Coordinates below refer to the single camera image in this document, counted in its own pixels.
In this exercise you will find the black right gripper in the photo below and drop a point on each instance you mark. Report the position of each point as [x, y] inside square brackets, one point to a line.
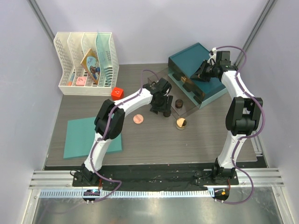
[199, 74]

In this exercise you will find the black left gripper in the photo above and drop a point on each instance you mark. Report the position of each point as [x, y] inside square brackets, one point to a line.
[167, 104]

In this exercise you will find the dark amber round jar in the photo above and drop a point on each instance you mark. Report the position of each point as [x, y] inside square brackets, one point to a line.
[179, 103]

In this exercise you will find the clear smoked drawer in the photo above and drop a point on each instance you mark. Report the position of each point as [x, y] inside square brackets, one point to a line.
[183, 104]
[194, 86]

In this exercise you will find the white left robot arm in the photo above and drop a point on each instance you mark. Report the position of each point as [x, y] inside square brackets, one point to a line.
[109, 123]

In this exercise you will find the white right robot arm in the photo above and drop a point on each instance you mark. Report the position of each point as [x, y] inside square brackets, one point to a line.
[241, 120]

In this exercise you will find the teal drawer cabinet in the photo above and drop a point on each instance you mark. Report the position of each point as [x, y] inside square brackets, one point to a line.
[192, 71]

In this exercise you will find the pink round compact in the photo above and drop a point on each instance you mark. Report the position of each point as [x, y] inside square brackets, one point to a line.
[138, 119]

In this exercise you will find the red cube block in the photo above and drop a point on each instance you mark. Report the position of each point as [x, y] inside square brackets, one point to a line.
[117, 93]

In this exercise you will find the illustrated picture book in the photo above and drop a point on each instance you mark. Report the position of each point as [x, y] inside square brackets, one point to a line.
[91, 64]

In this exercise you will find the pink square eraser box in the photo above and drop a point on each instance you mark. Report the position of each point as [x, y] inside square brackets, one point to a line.
[81, 81]

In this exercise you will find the white mesh file organizer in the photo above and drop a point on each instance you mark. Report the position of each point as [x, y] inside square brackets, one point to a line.
[71, 48]

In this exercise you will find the orange blue marker pen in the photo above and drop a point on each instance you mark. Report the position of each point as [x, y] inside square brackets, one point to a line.
[71, 78]

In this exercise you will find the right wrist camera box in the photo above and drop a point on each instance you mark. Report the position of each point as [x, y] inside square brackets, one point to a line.
[223, 58]

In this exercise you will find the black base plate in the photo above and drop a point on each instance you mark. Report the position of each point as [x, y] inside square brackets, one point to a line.
[157, 177]

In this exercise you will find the aluminium front rail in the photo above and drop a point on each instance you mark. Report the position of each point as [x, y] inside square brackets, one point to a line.
[60, 184]

